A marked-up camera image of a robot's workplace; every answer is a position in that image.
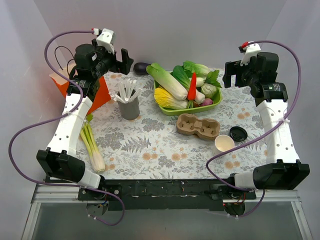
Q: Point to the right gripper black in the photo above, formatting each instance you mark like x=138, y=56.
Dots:
x=236, y=74

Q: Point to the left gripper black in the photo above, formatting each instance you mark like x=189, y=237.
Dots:
x=119, y=61

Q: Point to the black plastic cup lid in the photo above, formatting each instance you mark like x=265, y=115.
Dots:
x=238, y=134

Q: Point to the white paper coffee cup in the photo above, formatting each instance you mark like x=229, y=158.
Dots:
x=223, y=143

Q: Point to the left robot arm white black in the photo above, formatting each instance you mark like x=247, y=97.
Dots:
x=59, y=159

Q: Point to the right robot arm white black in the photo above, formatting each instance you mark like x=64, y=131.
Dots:
x=283, y=169

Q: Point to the dark purple eggplant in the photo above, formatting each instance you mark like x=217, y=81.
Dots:
x=140, y=68

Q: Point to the leafy green herb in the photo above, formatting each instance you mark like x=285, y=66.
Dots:
x=212, y=78

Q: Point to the pale green round cabbage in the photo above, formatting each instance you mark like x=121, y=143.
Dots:
x=209, y=90

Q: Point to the purple onion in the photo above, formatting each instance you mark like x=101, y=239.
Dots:
x=207, y=102

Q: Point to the white radish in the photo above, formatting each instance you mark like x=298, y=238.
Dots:
x=200, y=97

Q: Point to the napa cabbage long green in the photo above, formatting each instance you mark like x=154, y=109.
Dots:
x=167, y=81

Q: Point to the green plastic basket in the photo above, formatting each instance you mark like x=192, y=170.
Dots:
x=192, y=106

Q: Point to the orange carrot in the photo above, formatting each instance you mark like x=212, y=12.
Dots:
x=192, y=88

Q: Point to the orange paper bag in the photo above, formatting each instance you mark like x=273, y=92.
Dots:
x=101, y=96

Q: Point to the bok choy dark green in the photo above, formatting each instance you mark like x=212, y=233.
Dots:
x=179, y=74

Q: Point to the grey straw holder cup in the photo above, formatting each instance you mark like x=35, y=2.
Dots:
x=130, y=110

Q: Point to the yellow cabbage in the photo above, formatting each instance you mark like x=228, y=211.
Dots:
x=165, y=100

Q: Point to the cardboard cup carrier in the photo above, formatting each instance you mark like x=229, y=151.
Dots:
x=206, y=128

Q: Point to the floral tablecloth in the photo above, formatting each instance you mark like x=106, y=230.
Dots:
x=150, y=147

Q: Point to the green celery stalk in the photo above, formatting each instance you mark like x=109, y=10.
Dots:
x=87, y=136

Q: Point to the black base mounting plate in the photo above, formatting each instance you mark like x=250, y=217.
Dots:
x=115, y=203

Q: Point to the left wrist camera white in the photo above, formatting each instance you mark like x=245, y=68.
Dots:
x=106, y=39

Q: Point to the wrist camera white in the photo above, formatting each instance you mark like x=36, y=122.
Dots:
x=249, y=50
x=106, y=39

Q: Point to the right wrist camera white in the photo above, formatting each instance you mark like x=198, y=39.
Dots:
x=249, y=50

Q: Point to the aluminium frame rail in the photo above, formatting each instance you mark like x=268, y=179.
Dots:
x=57, y=193

